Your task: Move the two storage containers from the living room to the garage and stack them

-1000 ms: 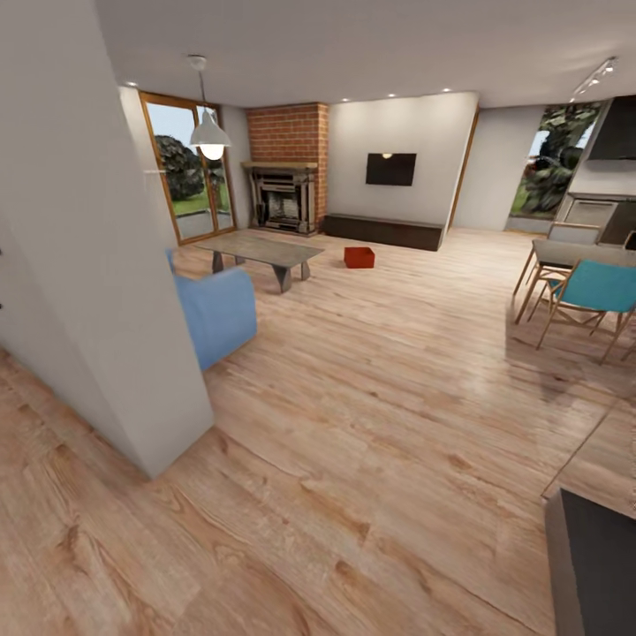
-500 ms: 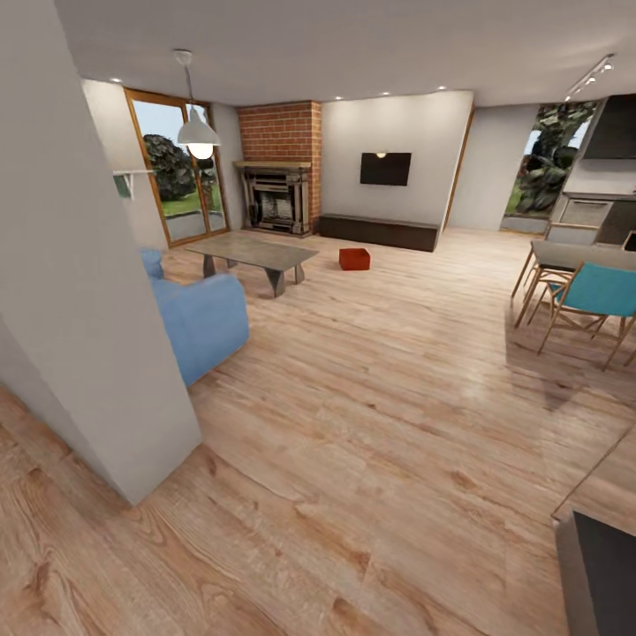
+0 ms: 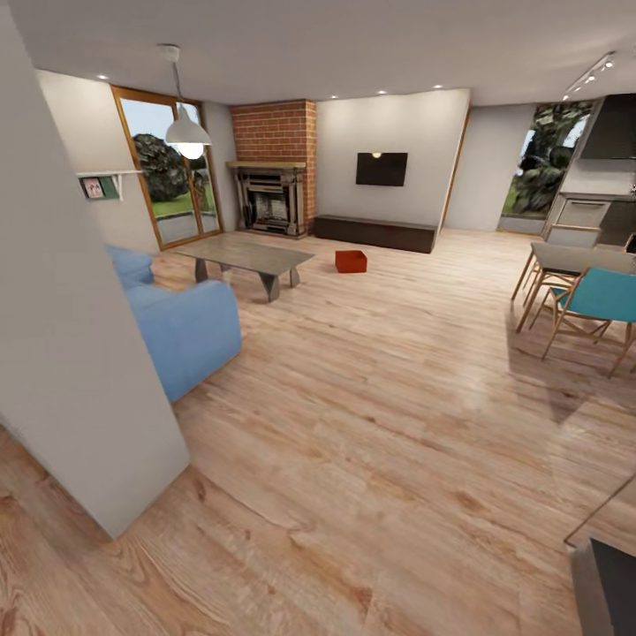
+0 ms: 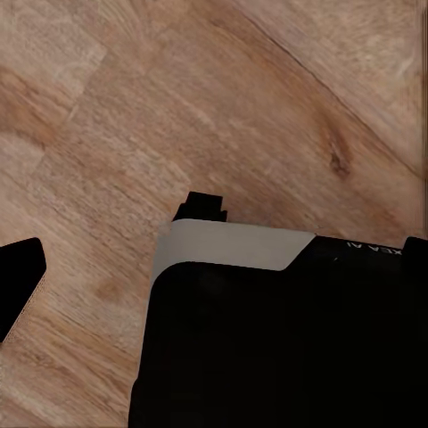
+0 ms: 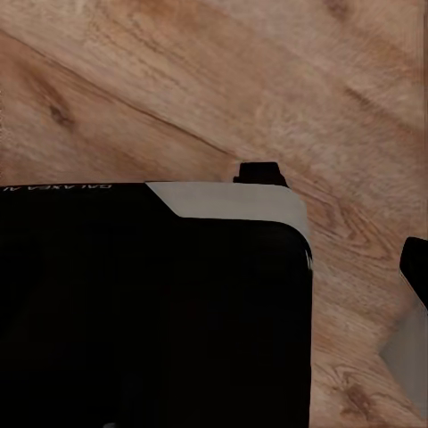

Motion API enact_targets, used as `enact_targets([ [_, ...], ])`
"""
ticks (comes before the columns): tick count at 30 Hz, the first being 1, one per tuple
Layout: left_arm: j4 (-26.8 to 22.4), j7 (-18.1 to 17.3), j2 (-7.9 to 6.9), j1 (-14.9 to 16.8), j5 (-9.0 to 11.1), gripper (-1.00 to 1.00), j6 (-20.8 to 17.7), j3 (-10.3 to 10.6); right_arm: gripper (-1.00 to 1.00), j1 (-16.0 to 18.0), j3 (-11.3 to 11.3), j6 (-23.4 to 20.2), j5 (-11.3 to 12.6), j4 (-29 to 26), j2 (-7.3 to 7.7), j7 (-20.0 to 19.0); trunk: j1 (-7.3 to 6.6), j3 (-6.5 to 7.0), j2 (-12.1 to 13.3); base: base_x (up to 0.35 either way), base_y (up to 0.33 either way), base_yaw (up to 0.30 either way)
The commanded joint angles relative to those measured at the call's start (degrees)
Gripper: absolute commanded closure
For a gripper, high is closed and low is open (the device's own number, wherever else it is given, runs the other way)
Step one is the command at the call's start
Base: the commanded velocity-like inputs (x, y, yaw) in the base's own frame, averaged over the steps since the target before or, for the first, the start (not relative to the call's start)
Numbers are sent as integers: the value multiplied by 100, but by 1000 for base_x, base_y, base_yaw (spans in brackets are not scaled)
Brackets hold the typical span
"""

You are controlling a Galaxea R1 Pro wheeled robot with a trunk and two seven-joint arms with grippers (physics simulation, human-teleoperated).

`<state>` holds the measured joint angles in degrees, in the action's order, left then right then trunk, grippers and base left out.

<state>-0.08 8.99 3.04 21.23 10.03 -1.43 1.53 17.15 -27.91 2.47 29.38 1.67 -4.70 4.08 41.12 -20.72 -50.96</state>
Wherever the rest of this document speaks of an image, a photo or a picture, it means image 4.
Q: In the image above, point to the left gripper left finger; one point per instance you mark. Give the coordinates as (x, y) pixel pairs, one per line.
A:
(22, 265)

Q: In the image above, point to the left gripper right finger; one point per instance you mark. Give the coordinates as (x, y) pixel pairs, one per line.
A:
(414, 264)

